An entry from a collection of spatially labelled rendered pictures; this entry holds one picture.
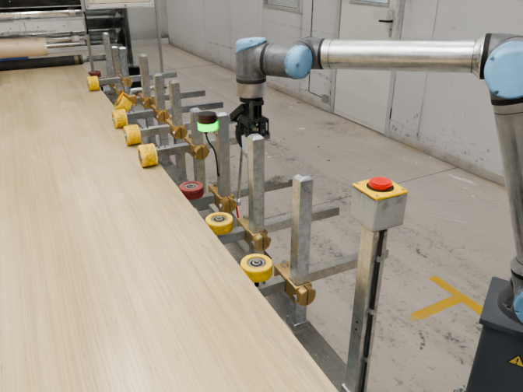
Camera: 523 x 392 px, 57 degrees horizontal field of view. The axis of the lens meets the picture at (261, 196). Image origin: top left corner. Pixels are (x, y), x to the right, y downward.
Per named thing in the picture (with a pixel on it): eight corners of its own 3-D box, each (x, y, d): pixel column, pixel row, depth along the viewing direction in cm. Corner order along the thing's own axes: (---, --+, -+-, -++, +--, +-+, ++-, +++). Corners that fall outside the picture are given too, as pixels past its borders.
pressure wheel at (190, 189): (200, 207, 169) (198, 177, 164) (208, 217, 163) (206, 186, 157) (178, 211, 166) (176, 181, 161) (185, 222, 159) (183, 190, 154)
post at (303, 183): (298, 329, 133) (306, 170, 112) (305, 337, 130) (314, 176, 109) (287, 333, 132) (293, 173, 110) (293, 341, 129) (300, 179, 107)
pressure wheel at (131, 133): (136, 120, 194) (142, 134, 191) (135, 133, 201) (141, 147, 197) (121, 121, 192) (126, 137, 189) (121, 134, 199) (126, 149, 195)
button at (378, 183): (381, 183, 88) (382, 174, 87) (395, 191, 84) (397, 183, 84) (363, 187, 86) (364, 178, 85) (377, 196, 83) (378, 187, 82)
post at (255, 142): (259, 275, 152) (258, 131, 131) (264, 281, 149) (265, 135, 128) (249, 278, 151) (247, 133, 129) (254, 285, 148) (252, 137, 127)
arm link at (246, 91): (230, 79, 145) (259, 76, 149) (231, 95, 147) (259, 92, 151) (243, 85, 138) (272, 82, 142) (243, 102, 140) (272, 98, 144)
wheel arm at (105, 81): (175, 76, 297) (175, 70, 295) (177, 77, 294) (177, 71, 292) (92, 84, 277) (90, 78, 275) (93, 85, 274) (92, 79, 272)
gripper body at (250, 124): (247, 141, 145) (246, 101, 140) (236, 132, 152) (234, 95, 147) (269, 137, 148) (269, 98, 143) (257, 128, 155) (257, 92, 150)
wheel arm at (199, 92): (203, 94, 256) (203, 89, 255) (205, 96, 254) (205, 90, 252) (135, 103, 242) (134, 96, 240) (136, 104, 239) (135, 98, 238)
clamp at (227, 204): (222, 195, 172) (221, 182, 170) (236, 211, 161) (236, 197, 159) (207, 198, 170) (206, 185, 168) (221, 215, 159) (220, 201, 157)
